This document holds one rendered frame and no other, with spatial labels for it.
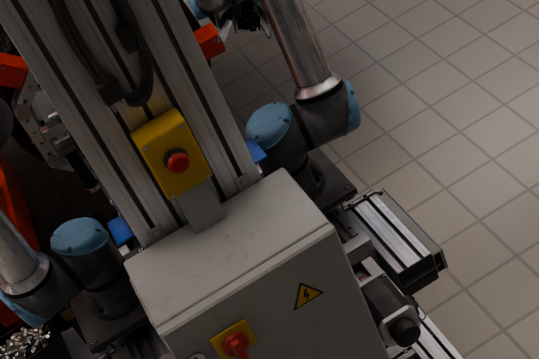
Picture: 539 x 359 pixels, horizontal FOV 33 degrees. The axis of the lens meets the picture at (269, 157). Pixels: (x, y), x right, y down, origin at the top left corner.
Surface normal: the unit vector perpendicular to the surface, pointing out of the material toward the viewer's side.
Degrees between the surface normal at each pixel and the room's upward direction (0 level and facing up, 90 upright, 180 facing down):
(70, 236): 7
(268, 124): 8
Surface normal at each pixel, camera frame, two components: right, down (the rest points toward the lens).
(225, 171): 0.42, 0.50
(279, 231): -0.32, -0.70
